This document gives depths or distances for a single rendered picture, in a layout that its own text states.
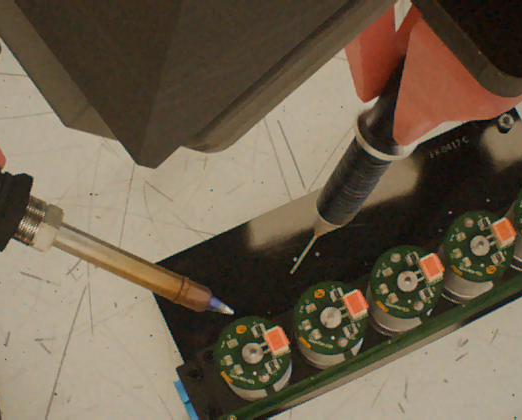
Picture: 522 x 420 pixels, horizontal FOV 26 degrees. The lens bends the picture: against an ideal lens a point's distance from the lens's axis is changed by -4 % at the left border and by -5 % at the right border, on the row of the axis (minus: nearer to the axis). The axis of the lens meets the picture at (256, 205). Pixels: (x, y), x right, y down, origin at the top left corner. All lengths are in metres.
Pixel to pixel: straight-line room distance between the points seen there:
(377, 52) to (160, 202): 0.24
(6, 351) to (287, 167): 0.13
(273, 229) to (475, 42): 0.27
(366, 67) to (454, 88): 0.05
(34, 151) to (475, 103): 0.31
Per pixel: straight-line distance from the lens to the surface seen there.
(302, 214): 0.45
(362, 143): 0.27
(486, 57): 0.18
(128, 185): 0.47
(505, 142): 0.47
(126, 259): 0.35
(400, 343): 0.39
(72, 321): 0.46
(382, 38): 0.24
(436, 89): 0.20
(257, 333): 0.39
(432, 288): 0.39
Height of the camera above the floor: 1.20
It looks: 75 degrees down
